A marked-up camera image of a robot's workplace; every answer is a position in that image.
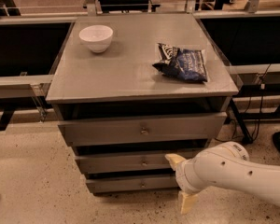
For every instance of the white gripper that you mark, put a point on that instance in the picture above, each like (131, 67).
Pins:
(182, 175)

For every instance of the grey drawer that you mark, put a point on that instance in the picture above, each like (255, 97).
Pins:
(110, 131)
(131, 183)
(129, 161)

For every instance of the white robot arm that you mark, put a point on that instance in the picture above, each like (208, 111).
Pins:
(225, 166)

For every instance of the grey top drawer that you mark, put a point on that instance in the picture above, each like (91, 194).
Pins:
(110, 131)

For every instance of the grey bottom drawer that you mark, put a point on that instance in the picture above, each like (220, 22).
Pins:
(131, 183)

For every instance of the grey drawer cabinet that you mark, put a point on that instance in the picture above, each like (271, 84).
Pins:
(121, 81)

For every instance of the blue chip bag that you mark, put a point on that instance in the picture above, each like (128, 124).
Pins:
(183, 64)

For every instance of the white ceramic bowl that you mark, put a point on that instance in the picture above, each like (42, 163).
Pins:
(97, 38)

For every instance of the grey metal rail left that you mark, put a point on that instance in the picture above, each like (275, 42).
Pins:
(24, 86)

